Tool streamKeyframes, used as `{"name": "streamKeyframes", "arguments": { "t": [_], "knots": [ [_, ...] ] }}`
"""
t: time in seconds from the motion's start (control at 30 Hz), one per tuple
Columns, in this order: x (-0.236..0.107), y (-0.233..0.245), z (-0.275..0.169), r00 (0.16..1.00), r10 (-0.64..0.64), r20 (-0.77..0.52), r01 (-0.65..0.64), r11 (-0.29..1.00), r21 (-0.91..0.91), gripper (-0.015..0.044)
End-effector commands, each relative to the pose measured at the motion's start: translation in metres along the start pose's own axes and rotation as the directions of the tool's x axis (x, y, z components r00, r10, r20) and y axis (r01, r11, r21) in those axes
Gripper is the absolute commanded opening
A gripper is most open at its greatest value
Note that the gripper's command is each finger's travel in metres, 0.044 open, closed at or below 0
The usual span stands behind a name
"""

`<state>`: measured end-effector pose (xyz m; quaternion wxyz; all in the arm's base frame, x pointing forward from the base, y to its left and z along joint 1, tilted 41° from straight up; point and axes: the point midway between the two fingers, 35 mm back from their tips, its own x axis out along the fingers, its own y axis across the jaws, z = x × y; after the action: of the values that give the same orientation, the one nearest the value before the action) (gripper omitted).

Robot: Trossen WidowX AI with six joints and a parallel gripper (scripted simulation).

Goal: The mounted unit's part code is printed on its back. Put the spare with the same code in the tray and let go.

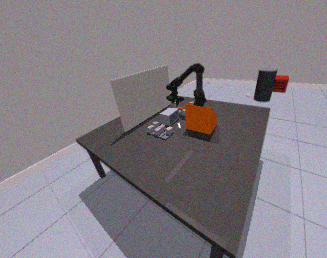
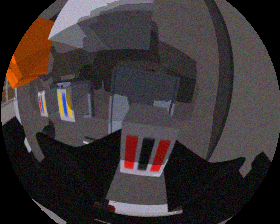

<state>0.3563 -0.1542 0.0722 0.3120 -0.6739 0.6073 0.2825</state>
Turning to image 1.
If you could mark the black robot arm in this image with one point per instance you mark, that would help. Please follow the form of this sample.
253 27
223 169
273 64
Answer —
198 92

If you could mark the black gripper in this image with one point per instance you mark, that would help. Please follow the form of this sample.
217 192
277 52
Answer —
177 99

